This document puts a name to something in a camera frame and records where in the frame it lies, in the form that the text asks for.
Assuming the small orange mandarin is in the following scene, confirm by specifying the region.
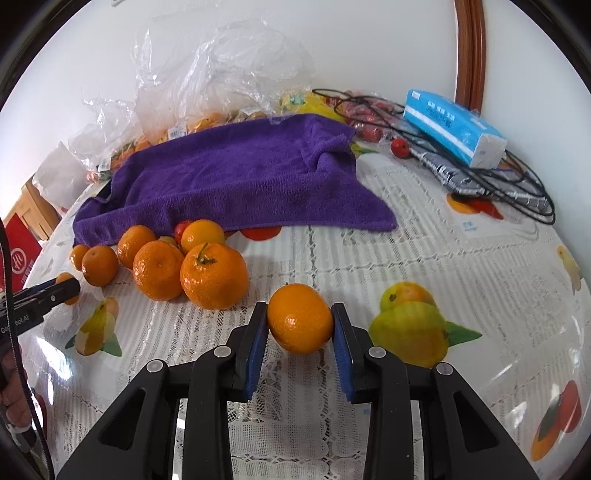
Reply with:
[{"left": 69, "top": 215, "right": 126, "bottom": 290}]
[
  {"left": 69, "top": 244, "right": 90, "bottom": 271},
  {"left": 81, "top": 245, "right": 119, "bottom": 287},
  {"left": 267, "top": 284, "right": 334, "bottom": 355}
]

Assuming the large mandarin with stem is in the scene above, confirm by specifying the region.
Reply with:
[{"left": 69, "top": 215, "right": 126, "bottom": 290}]
[{"left": 179, "top": 242, "right": 249, "bottom": 310}]

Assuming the oval orange kumquat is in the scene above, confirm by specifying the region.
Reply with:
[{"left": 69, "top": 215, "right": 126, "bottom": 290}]
[{"left": 55, "top": 272, "right": 80, "bottom": 306}]

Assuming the bag of red fruits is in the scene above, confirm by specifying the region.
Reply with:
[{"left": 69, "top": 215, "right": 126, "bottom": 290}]
[{"left": 314, "top": 89, "right": 404, "bottom": 143}]

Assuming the person's left hand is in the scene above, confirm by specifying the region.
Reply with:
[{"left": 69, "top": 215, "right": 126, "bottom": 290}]
[{"left": 1, "top": 352, "right": 32, "bottom": 429}]

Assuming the red box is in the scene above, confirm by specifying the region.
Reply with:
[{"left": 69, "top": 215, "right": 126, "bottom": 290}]
[{"left": 5, "top": 214, "right": 41, "bottom": 293}]

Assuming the wooden chair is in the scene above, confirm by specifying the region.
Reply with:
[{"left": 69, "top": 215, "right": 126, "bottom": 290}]
[{"left": 3, "top": 178, "right": 61, "bottom": 241}]

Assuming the small red tomato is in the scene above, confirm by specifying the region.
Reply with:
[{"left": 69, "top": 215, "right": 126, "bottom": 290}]
[{"left": 173, "top": 220, "right": 192, "bottom": 245}]

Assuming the clear bag of mandarins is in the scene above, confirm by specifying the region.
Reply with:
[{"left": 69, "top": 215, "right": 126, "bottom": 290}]
[{"left": 67, "top": 97, "right": 151, "bottom": 183}]

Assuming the purple towel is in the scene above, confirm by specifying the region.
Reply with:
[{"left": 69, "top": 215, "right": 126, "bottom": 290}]
[{"left": 73, "top": 114, "right": 397, "bottom": 246}]

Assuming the clear plastic bag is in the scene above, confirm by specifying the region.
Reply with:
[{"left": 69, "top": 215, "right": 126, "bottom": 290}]
[{"left": 131, "top": 11, "right": 315, "bottom": 143}]

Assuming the yellow fruit bag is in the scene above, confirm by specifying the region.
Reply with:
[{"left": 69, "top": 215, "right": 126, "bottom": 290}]
[{"left": 280, "top": 90, "right": 346, "bottom": 123}]

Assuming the small red fruit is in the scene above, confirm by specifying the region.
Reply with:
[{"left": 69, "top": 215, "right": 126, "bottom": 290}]
[{"left": 390, "top": 138, "right": 412, "bottom": 159}]

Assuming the blue tissue pack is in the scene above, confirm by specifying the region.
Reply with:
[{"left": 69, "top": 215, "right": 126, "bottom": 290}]
[{"left": 404, "top": 89, "right": 507, "bottom": 169}]

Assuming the black cable bundle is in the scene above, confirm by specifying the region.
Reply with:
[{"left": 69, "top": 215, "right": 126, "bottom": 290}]
[{"left": 311, "top": 88, "right": 557, "bottom": 226}]

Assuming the brown wooden door frame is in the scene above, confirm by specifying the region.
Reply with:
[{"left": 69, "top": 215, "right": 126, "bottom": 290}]
[{"left": 454, "top": 0, "right": 487, "bottom": 114}]

